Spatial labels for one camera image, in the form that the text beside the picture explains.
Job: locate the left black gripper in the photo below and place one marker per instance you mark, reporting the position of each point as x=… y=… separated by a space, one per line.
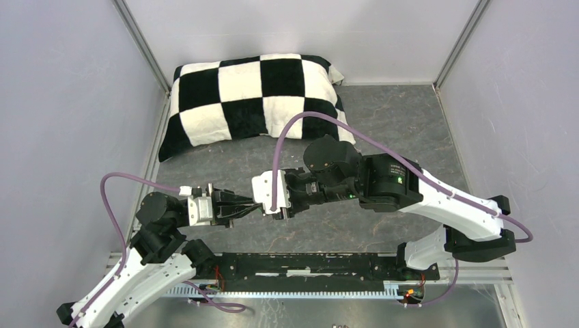
x=222 y=214

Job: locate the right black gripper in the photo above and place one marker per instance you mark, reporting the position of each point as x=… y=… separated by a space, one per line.
x=295 y=207

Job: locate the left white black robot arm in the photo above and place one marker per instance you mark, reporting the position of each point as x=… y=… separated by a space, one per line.
x=158 y=256

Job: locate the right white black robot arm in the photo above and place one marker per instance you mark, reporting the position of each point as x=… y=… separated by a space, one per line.
x=470 y=227

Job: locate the black white checkered pillow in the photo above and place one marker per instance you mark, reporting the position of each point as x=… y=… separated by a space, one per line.
x=247 y=97

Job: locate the right corner aluminium profile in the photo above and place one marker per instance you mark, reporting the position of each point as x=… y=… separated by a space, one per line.
x=462 y=40

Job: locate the corner aluminium profile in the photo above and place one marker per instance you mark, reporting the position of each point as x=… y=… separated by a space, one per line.
x=462 y=40
x=138 y=37

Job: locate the left corner aluminium profile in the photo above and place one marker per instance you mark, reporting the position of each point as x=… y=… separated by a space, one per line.
x=138 y=37

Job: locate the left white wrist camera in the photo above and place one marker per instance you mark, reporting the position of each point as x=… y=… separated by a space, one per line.
x=199 y=206

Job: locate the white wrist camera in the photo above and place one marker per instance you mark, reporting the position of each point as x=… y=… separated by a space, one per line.
x=199 y=206
x=272 y=195

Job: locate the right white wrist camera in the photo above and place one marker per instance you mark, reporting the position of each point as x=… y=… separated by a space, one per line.
x=272 y=195

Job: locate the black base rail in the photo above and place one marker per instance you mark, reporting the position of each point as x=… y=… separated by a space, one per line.
x=311 y=272

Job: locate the white toothed cable duct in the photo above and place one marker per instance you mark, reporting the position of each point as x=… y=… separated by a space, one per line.
x=387 y=291

